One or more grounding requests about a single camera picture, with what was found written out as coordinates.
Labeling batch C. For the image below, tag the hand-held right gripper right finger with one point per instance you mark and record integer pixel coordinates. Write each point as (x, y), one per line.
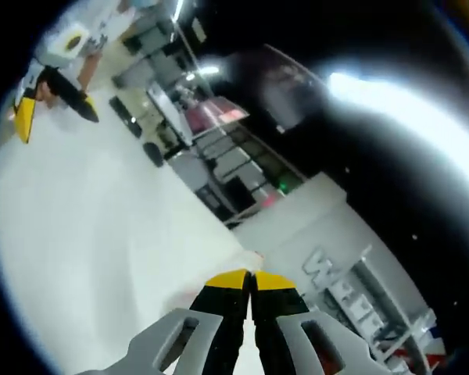
(273, 332)

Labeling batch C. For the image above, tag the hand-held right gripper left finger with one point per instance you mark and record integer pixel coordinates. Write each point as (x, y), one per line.
(223, 324)

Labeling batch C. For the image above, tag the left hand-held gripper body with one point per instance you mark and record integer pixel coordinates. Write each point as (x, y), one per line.
(58, 47)

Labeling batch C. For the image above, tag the person's left hand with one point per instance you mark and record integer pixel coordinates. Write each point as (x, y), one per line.
(52, 93)

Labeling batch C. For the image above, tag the grey shelving unit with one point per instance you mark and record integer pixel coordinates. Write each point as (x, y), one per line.
(375, 297)

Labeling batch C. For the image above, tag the short ceiling tube light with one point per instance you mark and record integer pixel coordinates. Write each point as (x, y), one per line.
(209, 70)

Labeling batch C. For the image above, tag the green lit sign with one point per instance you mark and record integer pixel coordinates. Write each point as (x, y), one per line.
(284, 184)

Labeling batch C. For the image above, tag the pink display screen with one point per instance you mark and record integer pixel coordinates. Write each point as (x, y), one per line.
(223, 115)

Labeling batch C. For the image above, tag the dark hanging ceiling monitor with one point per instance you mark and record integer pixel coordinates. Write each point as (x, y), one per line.
(289, 86)

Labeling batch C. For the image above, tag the long bright ceiling light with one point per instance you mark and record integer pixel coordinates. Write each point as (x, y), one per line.
(348, 80)

